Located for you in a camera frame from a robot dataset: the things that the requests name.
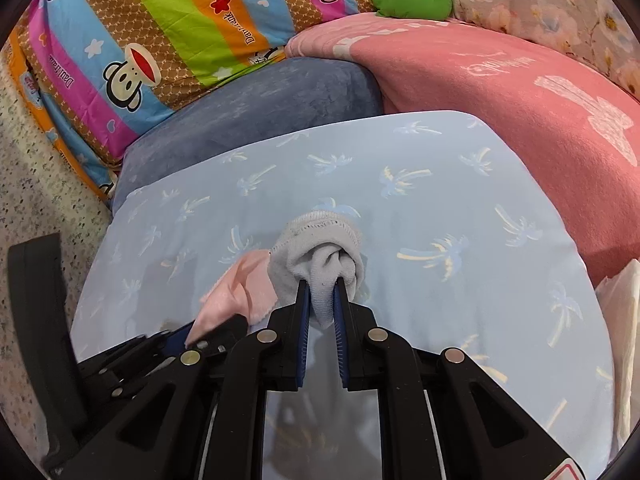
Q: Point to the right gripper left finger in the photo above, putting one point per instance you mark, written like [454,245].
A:
[272,359]

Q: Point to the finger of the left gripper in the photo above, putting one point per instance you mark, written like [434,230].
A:
[143,355]
[175,342]

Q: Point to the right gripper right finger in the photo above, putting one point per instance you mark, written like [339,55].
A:
[371,357]

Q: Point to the white grey sock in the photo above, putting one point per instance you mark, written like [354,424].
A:
[318,248]

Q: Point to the pink sock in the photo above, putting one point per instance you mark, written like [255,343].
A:
[245,289]

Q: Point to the white lined trash bin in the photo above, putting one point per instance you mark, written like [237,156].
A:
[619,302]

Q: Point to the light blue palm-print pillow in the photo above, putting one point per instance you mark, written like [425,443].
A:
[460,248]

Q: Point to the dark blue plush pillow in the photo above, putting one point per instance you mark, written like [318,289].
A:
[284,97]

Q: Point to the colourful striped monkey quilt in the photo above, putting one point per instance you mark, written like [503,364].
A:
[98,74]

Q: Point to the pink fleece blanket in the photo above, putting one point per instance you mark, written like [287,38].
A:
[577,133]

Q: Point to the grey floral bedsheet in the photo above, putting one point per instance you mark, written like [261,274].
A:
[594,32]

